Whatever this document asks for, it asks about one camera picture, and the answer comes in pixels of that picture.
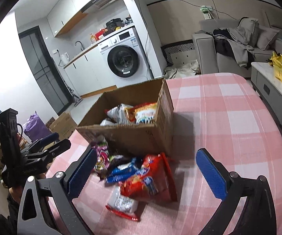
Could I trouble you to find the purple plastic bag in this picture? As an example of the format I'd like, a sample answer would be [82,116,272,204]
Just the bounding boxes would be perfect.
[23,112,51,142]

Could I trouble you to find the small cardboard box on floor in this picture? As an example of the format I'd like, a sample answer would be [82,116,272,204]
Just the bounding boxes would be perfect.
[46,112,77,141]

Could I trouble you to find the blue oreo snack pack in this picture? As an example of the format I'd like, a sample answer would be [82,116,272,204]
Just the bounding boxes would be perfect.
[106,157,142,183]

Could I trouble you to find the purple colourful snack pack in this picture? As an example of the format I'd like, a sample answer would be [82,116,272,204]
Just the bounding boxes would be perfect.
[91,135,110,174]

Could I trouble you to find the brown cardboard box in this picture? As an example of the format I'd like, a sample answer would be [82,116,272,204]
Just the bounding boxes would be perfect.
[77,79,174,155]

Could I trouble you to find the white electric kettle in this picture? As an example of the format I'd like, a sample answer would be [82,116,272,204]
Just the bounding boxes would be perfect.
[60,52,70,65]

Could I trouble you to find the white marble coffee table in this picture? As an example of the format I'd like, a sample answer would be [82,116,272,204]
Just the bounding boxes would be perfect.
[251,62,282,126]

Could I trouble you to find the white red snack pack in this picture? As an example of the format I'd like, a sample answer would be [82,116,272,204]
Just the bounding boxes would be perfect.
[105,186,146,222]

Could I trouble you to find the white washing machine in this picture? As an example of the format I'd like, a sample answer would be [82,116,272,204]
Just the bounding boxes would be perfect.
[98,26,154,88]

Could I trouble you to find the pink plaid tablecloth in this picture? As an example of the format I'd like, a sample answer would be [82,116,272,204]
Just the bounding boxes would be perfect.
[45,72,282,235]

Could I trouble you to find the white kitchen base cabinets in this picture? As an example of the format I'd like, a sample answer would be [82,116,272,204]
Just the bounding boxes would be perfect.
[65,47,116,96]

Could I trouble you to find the red oreo snack bag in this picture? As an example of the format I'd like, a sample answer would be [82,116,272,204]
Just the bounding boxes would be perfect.
[120,153,178,203]

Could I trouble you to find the range hood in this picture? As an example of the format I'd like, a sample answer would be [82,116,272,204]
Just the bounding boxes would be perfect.
[81,0,117,14]

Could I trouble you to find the white upper cabinets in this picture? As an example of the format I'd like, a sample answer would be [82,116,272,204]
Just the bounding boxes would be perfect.
[47,0,90,37]

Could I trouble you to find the person's left hand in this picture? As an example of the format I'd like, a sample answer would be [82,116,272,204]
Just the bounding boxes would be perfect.
[7,173,49,202]

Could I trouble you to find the clothes pile on sofa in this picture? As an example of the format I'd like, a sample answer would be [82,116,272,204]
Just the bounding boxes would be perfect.
[213,17,259,69]

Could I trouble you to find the kitchen faucet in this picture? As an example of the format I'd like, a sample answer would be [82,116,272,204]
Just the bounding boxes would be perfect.
[75,41,85,51]

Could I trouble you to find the white power strip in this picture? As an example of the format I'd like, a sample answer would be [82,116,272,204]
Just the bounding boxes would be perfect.
[200,5,213,20]

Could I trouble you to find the black rice cooker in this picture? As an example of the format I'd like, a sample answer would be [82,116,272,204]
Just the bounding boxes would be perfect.
[105,18,125,33]

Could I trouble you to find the noodle snack bag in box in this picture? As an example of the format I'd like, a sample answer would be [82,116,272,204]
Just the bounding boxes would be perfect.
[126,102,157,124]

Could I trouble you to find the dark glass door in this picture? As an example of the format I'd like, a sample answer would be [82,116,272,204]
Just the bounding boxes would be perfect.
[19,26,72,115]

